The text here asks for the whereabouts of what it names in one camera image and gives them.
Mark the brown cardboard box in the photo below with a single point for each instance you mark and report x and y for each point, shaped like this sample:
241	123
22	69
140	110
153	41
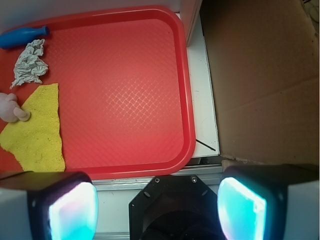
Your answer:
264	63

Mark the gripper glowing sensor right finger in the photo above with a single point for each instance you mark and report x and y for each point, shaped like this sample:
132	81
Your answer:
270	202

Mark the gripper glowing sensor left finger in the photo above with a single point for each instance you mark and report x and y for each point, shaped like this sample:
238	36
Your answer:
47	206

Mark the crumpled white paper towel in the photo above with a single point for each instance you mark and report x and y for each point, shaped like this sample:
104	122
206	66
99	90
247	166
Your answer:
29	66

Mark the yellow knitted cloth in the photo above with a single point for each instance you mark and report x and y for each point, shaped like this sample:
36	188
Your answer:
36	144

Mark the blue plastic bowling pin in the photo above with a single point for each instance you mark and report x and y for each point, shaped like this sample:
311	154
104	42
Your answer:
22	36

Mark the red plastic tray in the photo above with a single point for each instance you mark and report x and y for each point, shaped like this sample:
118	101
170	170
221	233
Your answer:
125	104

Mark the pink plush bunny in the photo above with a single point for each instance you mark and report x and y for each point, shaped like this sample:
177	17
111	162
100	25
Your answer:
10	111

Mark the black octagonal mount plate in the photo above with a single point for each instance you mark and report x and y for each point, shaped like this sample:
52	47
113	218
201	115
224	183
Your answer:
175	208

